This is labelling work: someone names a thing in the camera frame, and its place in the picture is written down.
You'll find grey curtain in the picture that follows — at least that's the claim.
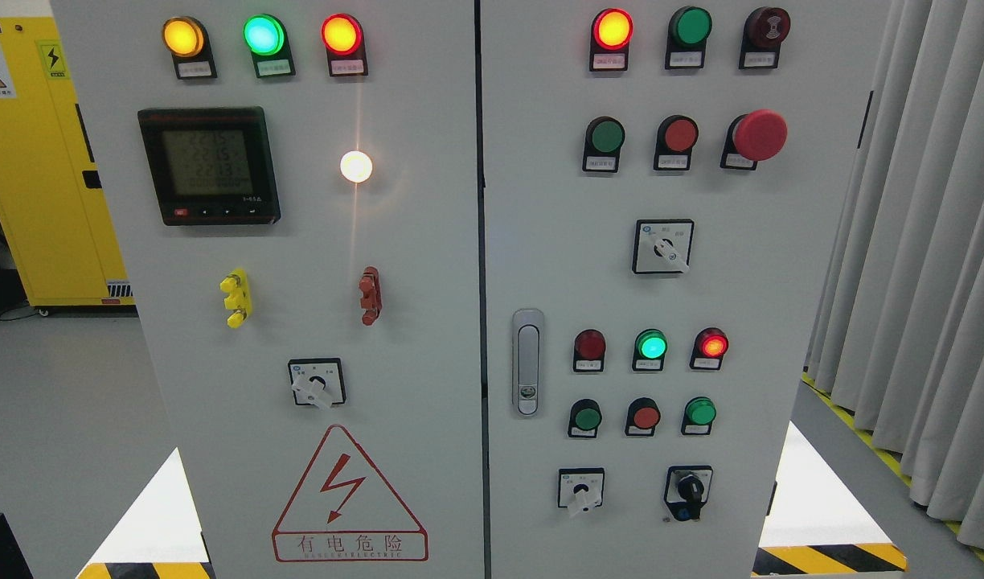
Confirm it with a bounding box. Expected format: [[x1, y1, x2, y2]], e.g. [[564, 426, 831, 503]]
[[806, 1, 984, 551]]

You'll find red terminal block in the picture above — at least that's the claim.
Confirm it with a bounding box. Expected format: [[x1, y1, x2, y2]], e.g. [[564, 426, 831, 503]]
[[359, 266, 383, 326]]

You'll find red push button upper row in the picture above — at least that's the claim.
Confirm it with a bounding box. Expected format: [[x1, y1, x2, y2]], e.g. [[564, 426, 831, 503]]
[[653, 115, 699, 171]]

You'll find black digital power meter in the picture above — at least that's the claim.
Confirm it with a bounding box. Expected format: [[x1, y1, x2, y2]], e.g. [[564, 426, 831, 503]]
[[137, 106, 281, 226]]

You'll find green indicator lamp top right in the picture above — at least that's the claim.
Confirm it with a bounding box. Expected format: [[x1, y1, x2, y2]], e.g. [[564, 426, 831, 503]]
[[664, 5, 713, 70]]

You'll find dark red indicator lamp lower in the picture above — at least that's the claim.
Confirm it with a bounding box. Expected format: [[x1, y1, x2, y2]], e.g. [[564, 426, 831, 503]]
[[572, 329, 607, 373]]

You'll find dark red buzzer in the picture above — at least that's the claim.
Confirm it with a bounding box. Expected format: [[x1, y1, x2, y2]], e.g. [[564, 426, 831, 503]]
[[738, 6, 791, 70]]

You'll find green push button lower right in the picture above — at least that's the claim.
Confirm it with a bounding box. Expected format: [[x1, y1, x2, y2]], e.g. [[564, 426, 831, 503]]
[[682, 396, 717, 436]]

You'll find black key selector switch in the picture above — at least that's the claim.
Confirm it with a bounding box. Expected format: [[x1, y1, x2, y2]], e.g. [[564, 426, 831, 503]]
[[662, 465, 714, 523]]

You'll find red indicator lamp top right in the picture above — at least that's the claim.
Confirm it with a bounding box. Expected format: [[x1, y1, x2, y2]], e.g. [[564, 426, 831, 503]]
[[588, 7, 634, 72]]

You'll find red indicator lamp top left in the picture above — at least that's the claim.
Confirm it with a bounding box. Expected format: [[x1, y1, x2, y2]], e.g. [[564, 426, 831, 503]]
[[320, 12, 368, 77]]

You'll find green push button upper row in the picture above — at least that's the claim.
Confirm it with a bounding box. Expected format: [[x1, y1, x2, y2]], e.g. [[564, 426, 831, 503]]
[[581, 115, 625, 175]]

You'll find green push button lower left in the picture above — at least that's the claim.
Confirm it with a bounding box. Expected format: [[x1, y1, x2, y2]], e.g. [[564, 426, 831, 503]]
[[567, 398, 603, 439]]

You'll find white selector switch lower right door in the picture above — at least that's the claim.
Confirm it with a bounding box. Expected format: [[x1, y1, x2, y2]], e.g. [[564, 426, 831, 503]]
[[557, 468, 605, 518]]

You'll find white selector switch left door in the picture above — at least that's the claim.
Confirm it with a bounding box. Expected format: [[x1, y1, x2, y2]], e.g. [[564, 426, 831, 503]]
[[287, 358, 347, 409]]

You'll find red emergency stop mushroom button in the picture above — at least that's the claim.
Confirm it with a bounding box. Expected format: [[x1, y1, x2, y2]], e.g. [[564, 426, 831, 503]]
[[720, 109, 789, 170]]

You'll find white selector switch right upper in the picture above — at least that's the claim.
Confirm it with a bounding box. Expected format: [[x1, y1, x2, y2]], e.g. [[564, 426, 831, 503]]
[[631, 219, 695, 275]]

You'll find lit green indicator lamp lower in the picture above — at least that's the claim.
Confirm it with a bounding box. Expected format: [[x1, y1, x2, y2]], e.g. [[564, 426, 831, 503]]
[[631, 327, 669, 372]]

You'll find lit red indicator lamp lower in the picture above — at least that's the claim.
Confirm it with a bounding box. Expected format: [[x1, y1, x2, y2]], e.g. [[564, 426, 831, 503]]
[[688, 327, 728, 371]]

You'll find silver cabinet door handle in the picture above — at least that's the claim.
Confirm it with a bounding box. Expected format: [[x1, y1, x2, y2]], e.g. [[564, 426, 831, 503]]
[[513, 309, 544, 417]]

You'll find grey electrical control cabinet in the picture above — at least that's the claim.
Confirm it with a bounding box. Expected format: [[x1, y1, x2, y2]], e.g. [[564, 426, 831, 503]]
[[51, 1, 892, 578]]

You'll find yellow terminal block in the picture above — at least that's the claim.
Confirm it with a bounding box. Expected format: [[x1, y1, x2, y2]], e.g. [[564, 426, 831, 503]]
[[219, 268, 253, 329]]

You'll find red electrical hazard warning sign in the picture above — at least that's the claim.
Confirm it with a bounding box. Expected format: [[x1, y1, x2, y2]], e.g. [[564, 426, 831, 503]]
[[271, 425, 428, 563]]

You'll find yellow indicator lamp top left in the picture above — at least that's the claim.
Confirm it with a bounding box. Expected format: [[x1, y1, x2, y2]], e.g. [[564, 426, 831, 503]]
[[162, 16, 217, 80]]

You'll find yellow safety cabinet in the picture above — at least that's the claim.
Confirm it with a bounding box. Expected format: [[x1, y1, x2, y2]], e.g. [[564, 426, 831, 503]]
[[0, 16, 134, 310]]

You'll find white selector switch door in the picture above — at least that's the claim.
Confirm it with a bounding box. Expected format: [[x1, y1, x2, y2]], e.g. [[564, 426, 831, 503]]
[[287, 358, 347, 409], [557, 468, 605, 518]]

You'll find green indicator lamp top left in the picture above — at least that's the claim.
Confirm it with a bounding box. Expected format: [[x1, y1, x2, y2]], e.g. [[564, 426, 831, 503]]
[[243, 14, 296, 78]]

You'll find red push button lower middle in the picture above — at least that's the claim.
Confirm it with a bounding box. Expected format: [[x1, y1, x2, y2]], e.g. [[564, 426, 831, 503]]
[[625, 398, 661, 437]]

